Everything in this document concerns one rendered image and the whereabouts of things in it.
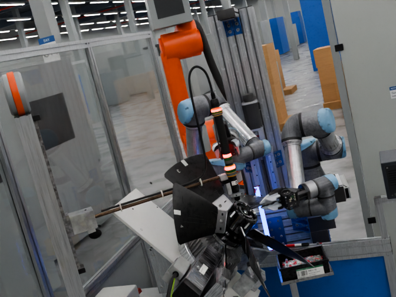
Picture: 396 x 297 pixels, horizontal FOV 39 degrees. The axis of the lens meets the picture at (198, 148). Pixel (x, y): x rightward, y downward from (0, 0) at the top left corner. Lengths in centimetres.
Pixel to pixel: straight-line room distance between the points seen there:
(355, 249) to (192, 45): 400
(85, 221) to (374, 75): 242
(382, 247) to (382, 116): 149
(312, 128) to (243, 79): 68
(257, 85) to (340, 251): 102
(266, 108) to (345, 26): 104
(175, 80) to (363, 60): 287
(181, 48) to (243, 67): 316
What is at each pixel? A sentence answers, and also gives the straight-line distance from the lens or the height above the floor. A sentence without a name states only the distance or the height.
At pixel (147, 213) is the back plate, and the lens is 232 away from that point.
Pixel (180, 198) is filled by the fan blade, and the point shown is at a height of 138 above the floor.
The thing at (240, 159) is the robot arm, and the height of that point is 135.
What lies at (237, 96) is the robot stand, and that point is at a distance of 311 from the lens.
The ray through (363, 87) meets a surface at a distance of 394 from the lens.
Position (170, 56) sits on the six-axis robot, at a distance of 622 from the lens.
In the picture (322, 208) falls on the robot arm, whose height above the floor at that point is 108.
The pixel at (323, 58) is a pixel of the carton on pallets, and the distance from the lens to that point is 1144.
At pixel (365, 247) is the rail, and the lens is 268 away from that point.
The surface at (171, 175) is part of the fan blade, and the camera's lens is 228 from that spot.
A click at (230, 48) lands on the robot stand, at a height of 183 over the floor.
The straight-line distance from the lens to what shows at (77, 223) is 213.
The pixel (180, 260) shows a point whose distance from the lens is 205.
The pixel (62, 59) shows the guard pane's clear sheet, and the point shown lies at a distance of 265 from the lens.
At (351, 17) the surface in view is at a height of 182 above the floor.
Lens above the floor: 190
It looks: 10 degrees down
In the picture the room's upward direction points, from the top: 14 degrees counter-clockwise
